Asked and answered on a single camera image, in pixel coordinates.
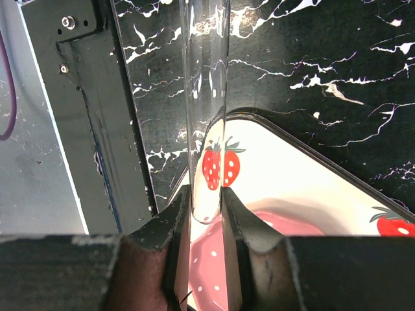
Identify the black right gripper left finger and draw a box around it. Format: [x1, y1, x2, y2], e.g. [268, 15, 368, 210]
[1, 185, 191, 310]

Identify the clear glass test tube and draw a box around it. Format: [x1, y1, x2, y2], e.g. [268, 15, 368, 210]
[180, 1, 230, 224]

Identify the pink polka dot plate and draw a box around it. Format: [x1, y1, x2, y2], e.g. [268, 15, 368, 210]
[186, 209, 325, 311]

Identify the strawberry print white tray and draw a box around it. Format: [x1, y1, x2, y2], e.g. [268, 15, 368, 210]
[170, 107, 415, 311]

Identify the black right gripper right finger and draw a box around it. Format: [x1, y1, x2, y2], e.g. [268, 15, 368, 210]
[220, 187, 414, 310]

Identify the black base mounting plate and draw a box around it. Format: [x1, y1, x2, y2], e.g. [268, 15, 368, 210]
[20, 1, 157, 234]

